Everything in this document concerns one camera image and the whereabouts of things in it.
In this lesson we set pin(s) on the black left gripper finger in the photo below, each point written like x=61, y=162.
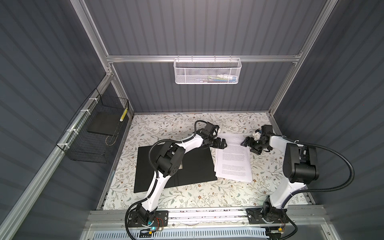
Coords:
x=220, y=141
x=220, y=146

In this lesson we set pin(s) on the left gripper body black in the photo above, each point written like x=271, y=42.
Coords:
x=210, y=139

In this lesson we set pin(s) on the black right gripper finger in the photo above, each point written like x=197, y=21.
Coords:
x=245, y=143
x=248, y=139

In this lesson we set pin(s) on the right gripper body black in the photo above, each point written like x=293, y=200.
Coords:
x=256, y=146

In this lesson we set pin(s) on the printed paper sheet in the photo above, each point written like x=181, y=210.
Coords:
x=233, y=139
x=233, y=163

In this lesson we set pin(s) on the blue folder with black inside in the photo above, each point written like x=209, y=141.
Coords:
x=198, y=167

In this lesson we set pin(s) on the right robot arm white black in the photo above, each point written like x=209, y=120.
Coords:
x=299, y=169

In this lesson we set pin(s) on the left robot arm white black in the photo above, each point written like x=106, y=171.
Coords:
x=165, y=157

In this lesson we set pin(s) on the pens in white basket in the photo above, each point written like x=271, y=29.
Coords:
x=220, y=79

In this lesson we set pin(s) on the yellow marker in basket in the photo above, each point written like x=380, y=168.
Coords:
x=123, y=114

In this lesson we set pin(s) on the black pad in basket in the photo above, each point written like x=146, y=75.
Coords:
x=105, y=124

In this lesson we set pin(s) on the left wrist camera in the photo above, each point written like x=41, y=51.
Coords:
x=211, y=129

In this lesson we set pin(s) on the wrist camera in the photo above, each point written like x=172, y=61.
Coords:
x=211, y=129
x=264, y=131

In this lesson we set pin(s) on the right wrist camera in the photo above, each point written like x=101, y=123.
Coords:
x=264, y=131

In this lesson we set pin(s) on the white wire mesh basket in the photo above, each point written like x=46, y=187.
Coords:
x=189, y=71

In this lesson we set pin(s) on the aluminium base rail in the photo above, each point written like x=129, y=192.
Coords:
x=163, y=218

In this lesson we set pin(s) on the white ventilated cable duct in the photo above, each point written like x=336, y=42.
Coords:
x=207, y=233

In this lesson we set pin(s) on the aluminium frame of enclosure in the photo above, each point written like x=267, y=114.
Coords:
x=55, y=54

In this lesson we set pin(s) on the black wire basket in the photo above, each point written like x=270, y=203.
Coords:
x=79, y=145

